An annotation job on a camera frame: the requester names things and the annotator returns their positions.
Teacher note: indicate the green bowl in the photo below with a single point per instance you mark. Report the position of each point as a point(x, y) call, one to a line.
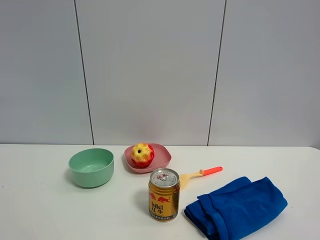
point(92, 167)

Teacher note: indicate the yellow spatula orange handle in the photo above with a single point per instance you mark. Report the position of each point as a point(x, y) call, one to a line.
point(185, 178)

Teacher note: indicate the red yellow toy apple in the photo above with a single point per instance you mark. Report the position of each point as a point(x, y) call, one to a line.
point(142, 155)

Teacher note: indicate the blue folded cloth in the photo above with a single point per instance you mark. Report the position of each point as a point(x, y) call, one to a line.
point(237, 209)

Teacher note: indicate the gold Red Bull can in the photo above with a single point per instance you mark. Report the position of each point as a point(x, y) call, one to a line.
point(163, 194)

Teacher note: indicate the pink square plate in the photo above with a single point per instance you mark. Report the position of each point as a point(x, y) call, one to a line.
point(161, 160)

